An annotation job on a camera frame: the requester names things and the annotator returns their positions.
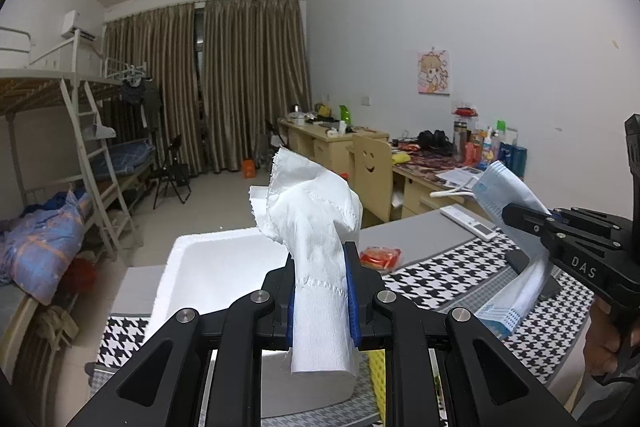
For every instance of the black folding chair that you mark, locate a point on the black folding chair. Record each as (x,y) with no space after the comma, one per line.
(172,174)

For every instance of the papers on desk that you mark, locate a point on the papers on desk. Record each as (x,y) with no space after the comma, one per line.
(463,177)

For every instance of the brown curtains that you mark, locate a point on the brown curtains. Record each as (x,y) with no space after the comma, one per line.
(224,72)

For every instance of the white paper tissue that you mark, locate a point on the white paper tissue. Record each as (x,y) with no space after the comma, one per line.
(313,212)

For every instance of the wooden smiley chair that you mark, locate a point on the wooden smiley chair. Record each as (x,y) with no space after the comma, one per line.
(374,175)

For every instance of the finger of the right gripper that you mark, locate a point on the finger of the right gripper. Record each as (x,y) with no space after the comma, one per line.
(527,220)

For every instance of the right hand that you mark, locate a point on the right hand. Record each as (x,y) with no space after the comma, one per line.
(602,341)

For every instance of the black headphones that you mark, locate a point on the black headphones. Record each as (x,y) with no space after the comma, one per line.
(435,142)

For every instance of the wooden desk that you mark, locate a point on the wooden desk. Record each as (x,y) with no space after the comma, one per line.
(414,181)

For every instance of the white air conditioner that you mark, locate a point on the white air conditioner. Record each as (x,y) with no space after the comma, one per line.
(73,24)

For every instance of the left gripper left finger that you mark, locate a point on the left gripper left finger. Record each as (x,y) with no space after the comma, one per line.
(200,369)

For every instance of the green spray bottle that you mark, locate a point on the green spray bottle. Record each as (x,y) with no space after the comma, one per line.
(345,115)

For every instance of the blue box on desk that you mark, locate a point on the blue box on desk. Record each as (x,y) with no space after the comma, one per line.
(514,157)

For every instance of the blue face mask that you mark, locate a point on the blue face mask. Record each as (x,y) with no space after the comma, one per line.
(497,187)

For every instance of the white remote control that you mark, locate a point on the white remote control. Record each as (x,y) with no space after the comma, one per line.
(469,223)

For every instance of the red snack packet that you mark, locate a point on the red snack packet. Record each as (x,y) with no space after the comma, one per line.
(381,259)

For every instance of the red bag under bed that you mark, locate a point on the red bag under bed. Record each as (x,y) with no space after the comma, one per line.
(79,277)

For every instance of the orange container on floor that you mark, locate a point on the orange container on floor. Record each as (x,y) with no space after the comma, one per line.
(249,170)

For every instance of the metal bunk bed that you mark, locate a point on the metal bunk bed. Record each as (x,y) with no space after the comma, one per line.
(56,138)

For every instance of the anime girl poster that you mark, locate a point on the anime girl poster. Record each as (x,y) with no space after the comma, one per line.
(434,72)

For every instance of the blue plaid quilt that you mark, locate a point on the blue plaid quilt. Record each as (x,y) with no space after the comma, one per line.
(38,248)

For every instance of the white foam box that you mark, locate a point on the white foam box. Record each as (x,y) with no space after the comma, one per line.
(208,272)

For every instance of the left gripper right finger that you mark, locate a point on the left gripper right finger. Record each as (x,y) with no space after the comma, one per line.
(442,368)

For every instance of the yellow foam net sleeve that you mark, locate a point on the yellow foam net sleeve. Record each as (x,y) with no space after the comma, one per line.
(377,366)

